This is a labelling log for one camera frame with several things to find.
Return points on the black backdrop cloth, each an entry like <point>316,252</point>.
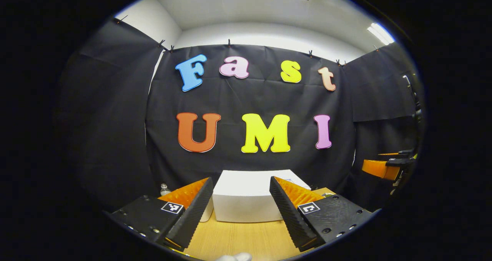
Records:
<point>250,99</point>

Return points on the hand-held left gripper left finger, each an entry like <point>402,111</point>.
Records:
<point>192,213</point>

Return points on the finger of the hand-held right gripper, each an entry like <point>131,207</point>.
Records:
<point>399,152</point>
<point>378,168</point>

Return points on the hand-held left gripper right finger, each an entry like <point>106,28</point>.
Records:
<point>292,213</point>

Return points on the white toaster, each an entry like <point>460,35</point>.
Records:
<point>208,211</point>

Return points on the green label drink bottle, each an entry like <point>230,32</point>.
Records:
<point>165,190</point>

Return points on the white microwave oven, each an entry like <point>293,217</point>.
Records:
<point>242,195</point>

